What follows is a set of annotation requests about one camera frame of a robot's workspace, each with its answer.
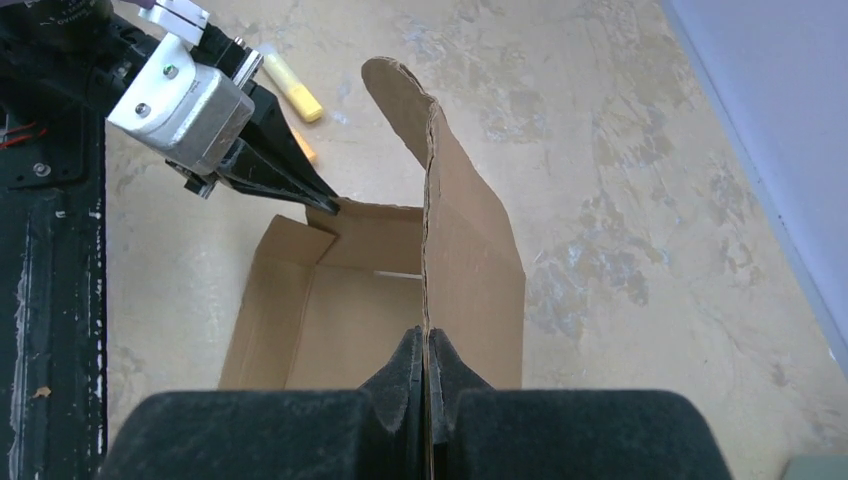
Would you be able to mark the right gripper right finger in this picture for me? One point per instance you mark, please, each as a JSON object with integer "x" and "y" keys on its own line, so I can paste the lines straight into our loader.
{"x": 480, "y": 432}

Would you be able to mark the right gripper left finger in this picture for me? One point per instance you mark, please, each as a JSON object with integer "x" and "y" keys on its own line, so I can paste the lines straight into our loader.
{"x": 370, "y": 432}

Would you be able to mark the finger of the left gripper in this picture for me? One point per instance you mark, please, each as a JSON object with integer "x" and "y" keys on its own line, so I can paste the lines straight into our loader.
{"x": 249, "y": 172}
{"x": 271, "y": 134}

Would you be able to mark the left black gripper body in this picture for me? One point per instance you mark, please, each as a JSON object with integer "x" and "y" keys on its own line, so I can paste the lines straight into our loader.
{"x": 233, "y": 57}

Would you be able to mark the brown cardboard box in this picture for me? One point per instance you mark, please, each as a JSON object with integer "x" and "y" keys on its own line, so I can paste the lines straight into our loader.
{"x": 328, "y": 299}

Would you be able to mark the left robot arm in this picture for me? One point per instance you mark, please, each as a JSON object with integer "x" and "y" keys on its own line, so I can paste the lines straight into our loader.
{"x": 85, "y": 51}

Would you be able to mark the orange pink highlighter marker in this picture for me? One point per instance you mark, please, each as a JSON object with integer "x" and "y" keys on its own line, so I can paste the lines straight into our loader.
{"x": 304, "y": 146}

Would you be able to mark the yellow highlighter marker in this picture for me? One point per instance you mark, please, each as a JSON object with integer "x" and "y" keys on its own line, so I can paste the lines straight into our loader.
{"x": 294, "y": 90}

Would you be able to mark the translucent green plastic toolbox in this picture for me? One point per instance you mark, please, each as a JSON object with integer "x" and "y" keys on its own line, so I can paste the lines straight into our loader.
{"x": 817, "y": 467}

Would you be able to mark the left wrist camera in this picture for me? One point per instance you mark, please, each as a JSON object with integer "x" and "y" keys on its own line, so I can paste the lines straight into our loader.
{"x": 188, "y": 112}

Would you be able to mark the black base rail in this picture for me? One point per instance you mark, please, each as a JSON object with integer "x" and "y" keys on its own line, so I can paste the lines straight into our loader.
{"x": 53, "y": 305}

